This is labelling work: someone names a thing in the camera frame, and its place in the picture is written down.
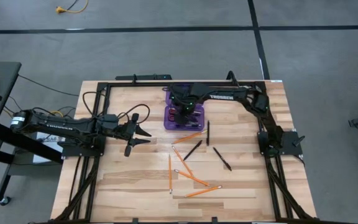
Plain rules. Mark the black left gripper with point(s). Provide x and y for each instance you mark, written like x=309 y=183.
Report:
x=126 y=130

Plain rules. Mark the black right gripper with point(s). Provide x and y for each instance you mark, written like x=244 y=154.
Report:
x=185 y=99

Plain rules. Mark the orange pencil yellow eraser cap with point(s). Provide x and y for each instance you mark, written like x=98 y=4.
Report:
x=190 y=137

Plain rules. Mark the purple plastic supply box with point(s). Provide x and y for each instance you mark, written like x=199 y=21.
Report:
x=168 y=125

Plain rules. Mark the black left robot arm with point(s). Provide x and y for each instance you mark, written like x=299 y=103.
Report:
x=67 y=126

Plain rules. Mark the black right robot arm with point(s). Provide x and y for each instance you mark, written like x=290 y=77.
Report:
x=222 y=96

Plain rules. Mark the white label box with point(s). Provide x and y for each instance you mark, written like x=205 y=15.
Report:
x=42 y=155

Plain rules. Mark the black mounting bar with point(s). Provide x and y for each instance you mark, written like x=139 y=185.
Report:
x=148 y=76

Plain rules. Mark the black caster wheel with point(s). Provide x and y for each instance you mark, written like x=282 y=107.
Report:
x=5 y=201

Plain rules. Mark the black aluminium table frame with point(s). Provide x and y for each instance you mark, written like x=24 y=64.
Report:
x=135 y=83

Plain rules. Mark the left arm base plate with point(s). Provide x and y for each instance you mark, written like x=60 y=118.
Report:
x=73 y=151

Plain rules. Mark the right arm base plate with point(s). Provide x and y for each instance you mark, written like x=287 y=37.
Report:
x=291 y=140

